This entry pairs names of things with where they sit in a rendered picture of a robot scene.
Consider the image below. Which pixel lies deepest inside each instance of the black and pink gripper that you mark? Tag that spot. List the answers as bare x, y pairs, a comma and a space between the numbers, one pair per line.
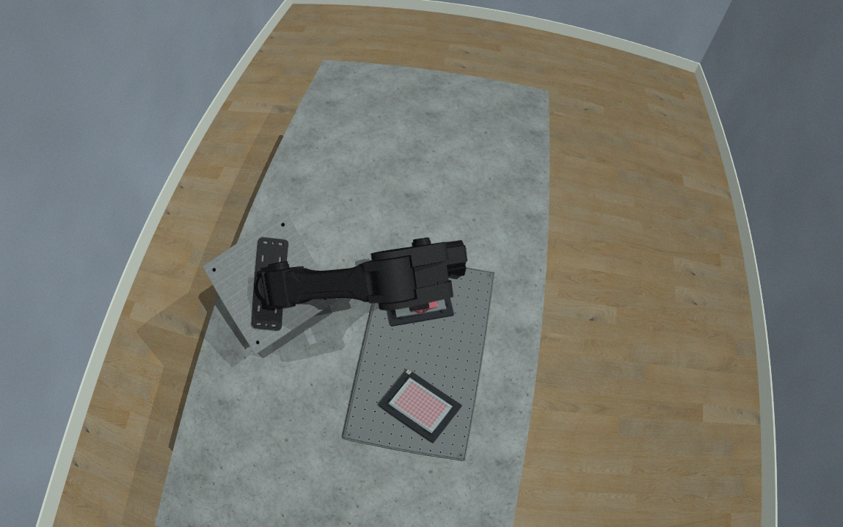
422, 308

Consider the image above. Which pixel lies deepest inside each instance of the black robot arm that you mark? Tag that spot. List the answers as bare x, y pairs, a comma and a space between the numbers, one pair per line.
395, 272

